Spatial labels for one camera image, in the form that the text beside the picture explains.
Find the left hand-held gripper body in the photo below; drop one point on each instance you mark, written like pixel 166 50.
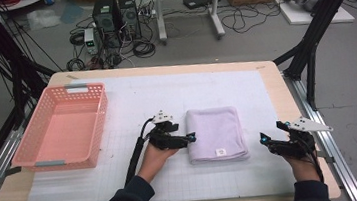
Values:
pixel 165 140

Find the black metal stand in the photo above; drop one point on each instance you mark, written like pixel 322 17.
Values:
pixel 2 42
pixel 324 11

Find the white foam mat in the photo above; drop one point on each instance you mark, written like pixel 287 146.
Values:
pixel 133 102

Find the clear plastic bag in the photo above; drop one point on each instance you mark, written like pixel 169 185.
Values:
pixel 42 19

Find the lilac printed towel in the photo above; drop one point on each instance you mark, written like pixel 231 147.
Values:
pixel 216 130

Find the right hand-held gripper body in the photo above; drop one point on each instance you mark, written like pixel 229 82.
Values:
pixel 293 148

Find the person's right hand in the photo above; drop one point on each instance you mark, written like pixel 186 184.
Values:
pixel 304 171

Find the white desk frame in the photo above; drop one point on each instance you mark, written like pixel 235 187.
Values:
pixel 160 15

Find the white floor board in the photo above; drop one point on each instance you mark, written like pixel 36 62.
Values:
pixel 298 17

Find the white power strip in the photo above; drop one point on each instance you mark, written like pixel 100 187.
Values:
pixel 147 12

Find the white power supply unit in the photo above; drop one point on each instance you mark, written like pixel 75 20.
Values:
pixel 90 39

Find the flat black box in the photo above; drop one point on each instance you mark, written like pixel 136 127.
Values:
pixel 199 0

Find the pink plastic basket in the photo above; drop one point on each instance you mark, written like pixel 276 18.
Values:
pixel 66 132

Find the grey metal bracket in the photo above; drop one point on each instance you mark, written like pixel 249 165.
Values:
pixel 326 157
pixel 11 171

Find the black computer tower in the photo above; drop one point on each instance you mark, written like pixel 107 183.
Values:
pixel 129 16
pixel 106 21

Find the person's left hand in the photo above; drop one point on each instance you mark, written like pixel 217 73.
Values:
pixel 154 161

